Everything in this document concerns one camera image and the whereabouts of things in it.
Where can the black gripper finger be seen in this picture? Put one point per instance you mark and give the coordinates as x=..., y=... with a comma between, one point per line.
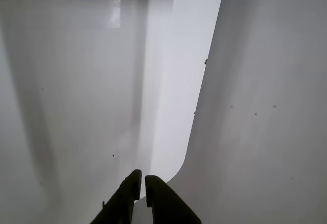
x=122, y=203
x=168, y=208

